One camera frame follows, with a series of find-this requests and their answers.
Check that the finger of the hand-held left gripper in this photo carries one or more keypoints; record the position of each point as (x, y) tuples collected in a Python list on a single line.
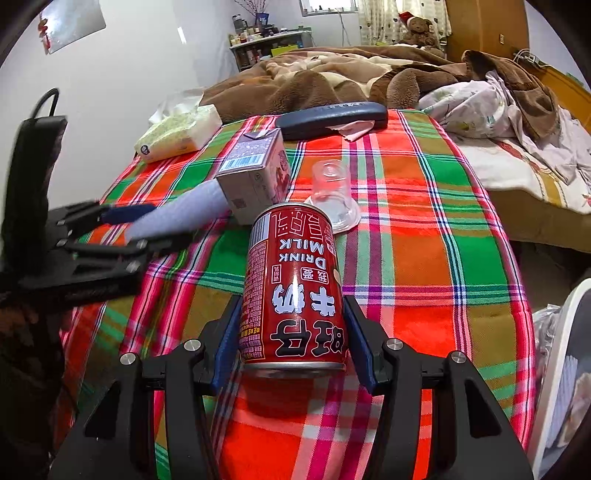
[(124, 214), (101, 251)]

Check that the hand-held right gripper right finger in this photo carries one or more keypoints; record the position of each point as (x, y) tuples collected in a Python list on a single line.
[(362, 350)]

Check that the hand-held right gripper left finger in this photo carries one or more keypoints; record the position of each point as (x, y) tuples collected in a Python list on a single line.
[(226, 344)]

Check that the lavender ribbed foam roll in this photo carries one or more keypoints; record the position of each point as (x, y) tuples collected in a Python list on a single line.
[(184, 210)]

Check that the red drink can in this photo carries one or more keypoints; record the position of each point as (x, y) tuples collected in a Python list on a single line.
[(295, 286)]

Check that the white trash bin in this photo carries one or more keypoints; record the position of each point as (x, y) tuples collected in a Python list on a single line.
[(561, 369)]

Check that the soft tissue pack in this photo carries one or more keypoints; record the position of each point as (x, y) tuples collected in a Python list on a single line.
[(180, 131)]

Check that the red green plaid cloth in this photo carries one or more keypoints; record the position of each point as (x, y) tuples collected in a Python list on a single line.
[(415, 258)]

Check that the purple milk carton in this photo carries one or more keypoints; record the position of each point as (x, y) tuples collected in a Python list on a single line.
[(254, 180)]

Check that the clear plastic cup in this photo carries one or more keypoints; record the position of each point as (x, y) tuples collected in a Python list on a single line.
[(332, 203)]

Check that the clear bin liner bag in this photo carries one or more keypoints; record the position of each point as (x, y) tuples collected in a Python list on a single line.
[(547, 323)]

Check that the pink paper scrap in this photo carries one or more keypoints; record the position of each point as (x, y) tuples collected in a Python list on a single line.
[(355, 130)]

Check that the row of bottles on shelf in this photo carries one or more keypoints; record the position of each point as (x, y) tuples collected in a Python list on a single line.
[(249, 32)]

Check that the dark blue glasses case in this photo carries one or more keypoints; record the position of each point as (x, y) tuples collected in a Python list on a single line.
[(323, 117)]

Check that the brown fleece blanket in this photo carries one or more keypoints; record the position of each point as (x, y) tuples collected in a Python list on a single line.
[(314, 78)]

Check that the white storage shelf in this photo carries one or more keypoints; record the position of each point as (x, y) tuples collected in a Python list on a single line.
[(286, 46)]

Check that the cream printed bed sheet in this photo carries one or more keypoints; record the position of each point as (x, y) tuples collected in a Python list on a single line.
[(517, 170)]

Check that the vase with dry branches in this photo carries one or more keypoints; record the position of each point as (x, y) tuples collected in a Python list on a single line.
[(254, 7)]

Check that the white crumpled clothes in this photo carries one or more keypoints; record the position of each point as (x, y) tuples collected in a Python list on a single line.
[(461, 106)]

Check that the small window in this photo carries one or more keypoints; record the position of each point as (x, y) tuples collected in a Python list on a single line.
[(328, 5)]

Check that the patterned curtain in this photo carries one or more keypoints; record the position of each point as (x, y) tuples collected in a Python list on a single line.
[(378, 21)]

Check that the brown teddy bear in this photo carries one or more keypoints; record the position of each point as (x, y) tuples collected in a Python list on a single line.
[(420, 30)]

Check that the wooden bed headboard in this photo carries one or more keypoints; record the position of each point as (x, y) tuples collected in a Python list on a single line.
[(568, 81)]

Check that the wooden wardrobe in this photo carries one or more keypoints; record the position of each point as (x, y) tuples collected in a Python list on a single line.
[(485, 27)]

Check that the silver wall poster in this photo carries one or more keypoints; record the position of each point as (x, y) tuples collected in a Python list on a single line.
[(74, 25)]

